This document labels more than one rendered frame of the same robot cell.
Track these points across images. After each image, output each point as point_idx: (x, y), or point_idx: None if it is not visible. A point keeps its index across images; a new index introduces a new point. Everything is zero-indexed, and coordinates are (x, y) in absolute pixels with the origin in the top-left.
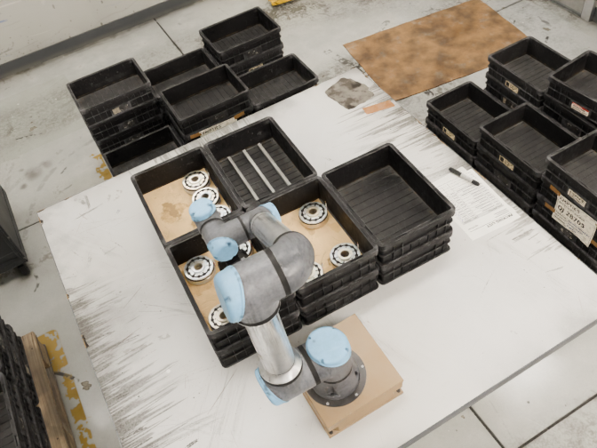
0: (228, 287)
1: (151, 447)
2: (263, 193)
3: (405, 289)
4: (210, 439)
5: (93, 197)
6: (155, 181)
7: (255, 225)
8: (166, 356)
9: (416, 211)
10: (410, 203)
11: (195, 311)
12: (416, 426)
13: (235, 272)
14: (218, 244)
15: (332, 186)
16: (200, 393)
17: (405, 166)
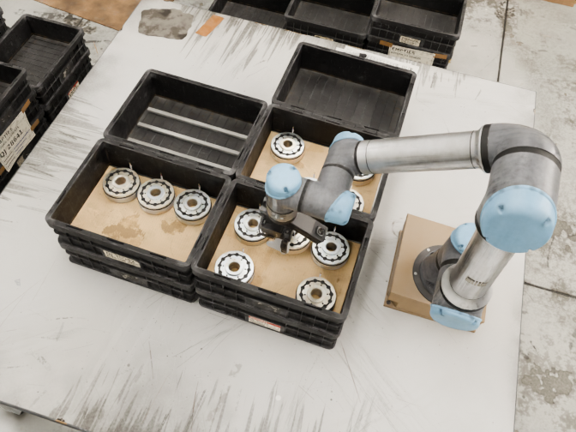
0: (542, 207)
1: None
2: (209, 155)
3: (399, 172)
4: (388, 421)
5: None
6: (70, 211)
7: (377, 157)
8: (261, 387)
9: (366, 96)
10: (354, 92)
11: (270, 315)
12: (516, 272)
13: (531, 188)
14: (346, 204)
15: (295, 106)
16: (333, 390)
17: (333, 58)
